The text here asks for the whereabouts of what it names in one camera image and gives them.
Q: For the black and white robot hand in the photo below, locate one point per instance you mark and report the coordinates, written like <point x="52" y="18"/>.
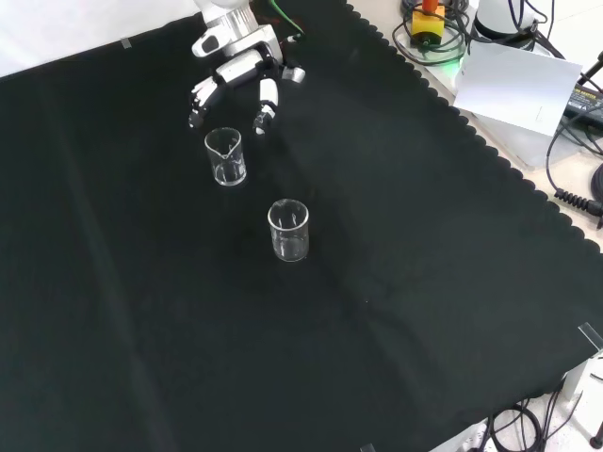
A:
<point x="240" y="66"/>

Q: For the clear glass beaker with spout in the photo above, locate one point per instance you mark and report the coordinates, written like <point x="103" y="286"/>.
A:
<point x="231" y="177"/>

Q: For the clear tape piece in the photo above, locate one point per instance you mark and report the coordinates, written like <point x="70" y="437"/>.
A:
<point x="368" y="448"/>
<point x="126" y="43"/>
<point x="591" y="335"/>

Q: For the yellow emergency stop button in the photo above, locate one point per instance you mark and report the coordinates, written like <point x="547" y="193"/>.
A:
<point x="426" y="24"/>

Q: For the black cloth with scalloped edge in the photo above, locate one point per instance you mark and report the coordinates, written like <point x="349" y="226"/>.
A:
<point x="141" y="282"/>

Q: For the pale white board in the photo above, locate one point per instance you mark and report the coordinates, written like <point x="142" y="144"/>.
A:
<point x="513" y="89"/>

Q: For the black power adapter yellow label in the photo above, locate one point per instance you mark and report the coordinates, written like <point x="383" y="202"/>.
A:
<point x="586" y="101"/>

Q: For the white power strip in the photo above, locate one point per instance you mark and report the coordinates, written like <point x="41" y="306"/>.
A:
<point x="471" y="438"/>

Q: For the white box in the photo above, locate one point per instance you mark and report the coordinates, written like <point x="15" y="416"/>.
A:
<point x="591" y="391"/>

